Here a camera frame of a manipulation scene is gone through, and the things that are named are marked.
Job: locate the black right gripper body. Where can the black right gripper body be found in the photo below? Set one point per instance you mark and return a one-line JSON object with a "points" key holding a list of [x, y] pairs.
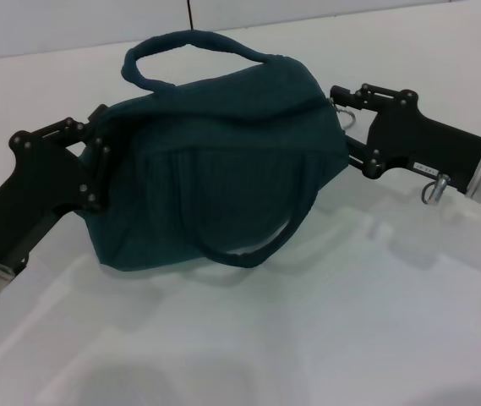
{"points": [[422, 144]]}

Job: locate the dark teal fabric lunch bag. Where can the dark teal fabric lunch bag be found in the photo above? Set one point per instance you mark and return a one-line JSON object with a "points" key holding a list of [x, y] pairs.
{"points": [[223, 169]]}

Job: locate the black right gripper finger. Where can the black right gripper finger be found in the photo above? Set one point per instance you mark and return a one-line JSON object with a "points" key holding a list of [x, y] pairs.
{"points": [[367, 97], [364, 160]]}

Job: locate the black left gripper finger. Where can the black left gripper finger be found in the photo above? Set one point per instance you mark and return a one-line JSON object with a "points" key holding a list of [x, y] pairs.
{"points": [[100, 177], [71, 131]]}

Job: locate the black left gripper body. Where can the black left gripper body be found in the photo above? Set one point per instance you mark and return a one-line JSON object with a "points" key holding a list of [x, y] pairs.
{"points": [[33, 190]]}

